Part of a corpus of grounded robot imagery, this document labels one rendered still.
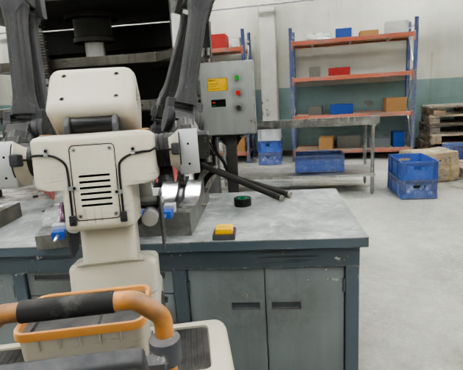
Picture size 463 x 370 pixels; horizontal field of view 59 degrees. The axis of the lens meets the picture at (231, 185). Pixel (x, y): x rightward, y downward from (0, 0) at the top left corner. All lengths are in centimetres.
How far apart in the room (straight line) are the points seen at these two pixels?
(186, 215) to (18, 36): 77
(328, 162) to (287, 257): 373
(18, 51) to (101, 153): 42
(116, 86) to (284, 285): 94
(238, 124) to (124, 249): 138
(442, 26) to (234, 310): 724
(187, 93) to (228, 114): 114
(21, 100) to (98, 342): 70
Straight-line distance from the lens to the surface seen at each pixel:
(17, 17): 130
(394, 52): 814
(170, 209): 151
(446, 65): 830
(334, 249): 153
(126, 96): 102
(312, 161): 517
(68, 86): 107
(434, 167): 502
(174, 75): 140
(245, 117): 229
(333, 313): 165
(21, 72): 126
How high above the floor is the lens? 131
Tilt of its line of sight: 13 degrees down
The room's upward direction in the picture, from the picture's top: 4 degrees counter-clockwise
